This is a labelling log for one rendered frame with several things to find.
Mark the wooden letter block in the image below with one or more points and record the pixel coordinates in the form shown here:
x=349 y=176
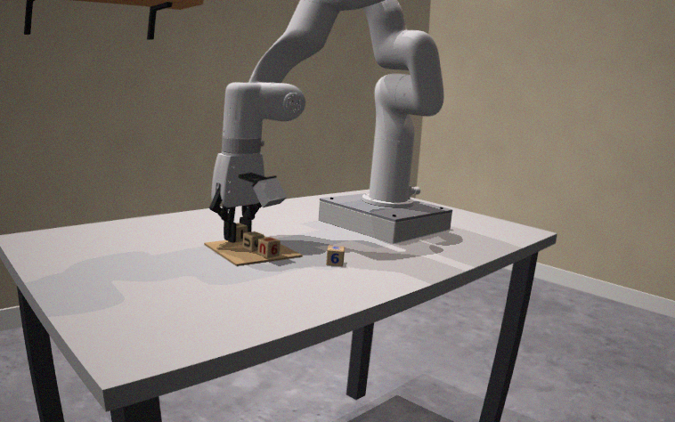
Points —
x=269 y=247
x=335 y=255
x=250 y=240
x=240 y=229

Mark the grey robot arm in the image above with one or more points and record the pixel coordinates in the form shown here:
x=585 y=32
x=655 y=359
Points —
x=394 y=47

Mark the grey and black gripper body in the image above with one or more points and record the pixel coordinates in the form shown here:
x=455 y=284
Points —
x=236 y=192

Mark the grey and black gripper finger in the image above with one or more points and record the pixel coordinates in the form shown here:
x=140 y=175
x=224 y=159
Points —
x=229 y=224
x=248 y=214

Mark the tan flat square mat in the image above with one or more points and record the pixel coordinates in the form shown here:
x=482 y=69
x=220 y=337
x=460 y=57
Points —
x=237 y=255

